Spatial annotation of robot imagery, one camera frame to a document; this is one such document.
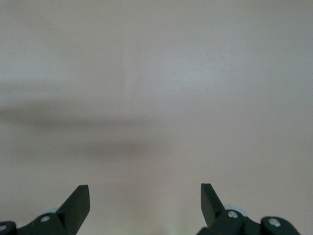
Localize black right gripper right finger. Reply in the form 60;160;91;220
197;183;301;235

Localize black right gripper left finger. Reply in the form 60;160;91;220
0;185;90;235

